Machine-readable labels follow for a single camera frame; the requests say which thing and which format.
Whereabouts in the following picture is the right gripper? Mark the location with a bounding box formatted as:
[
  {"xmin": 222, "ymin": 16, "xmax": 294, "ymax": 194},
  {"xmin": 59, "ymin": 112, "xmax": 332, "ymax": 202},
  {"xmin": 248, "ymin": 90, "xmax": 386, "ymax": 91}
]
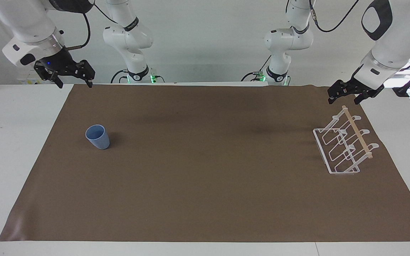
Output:
[{"xmin": 34, "ymin": 46, "xmax": 96, "ymax": 89}]

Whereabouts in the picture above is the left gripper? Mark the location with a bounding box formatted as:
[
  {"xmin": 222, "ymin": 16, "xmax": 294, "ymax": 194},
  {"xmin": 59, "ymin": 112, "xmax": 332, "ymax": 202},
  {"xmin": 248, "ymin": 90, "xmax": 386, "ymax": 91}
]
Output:
[{"xmin": 327, "ymin": 77, "xmax": 385, "ymax": 105}]

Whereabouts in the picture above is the blue plastic cup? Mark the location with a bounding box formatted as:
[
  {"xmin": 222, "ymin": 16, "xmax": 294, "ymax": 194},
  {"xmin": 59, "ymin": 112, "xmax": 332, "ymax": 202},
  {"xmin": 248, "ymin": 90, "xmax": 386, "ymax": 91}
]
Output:
[{"xmin": 85, "ymin": 124, "xmax": 110, "ymax": 150}]

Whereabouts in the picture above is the black cable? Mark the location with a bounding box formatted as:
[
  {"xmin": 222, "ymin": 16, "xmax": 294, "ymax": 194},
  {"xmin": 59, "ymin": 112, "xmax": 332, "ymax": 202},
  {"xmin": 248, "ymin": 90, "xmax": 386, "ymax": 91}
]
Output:
[
  {"xmin": 309, "ymin": 0, "xmax": 361, "ymax": 33},
  {"xmin": 65, "ymin": 10, "xmax": 91, "ymax": 50},
  {"xmin": 241, "ymin": 54, "xmax": 274, "ymax": 82},
  {"xmin": 110, "ymin": 69, "xmax": 131, "ymax": 84}
]

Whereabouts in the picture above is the white wire cup holder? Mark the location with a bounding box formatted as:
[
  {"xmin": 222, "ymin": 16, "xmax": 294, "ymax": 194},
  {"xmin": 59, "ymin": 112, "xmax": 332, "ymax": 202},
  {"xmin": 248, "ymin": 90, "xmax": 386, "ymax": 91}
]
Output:
[{"xmin": 312, "ymin": 105, "xmax": 380, "ymax": 176}]

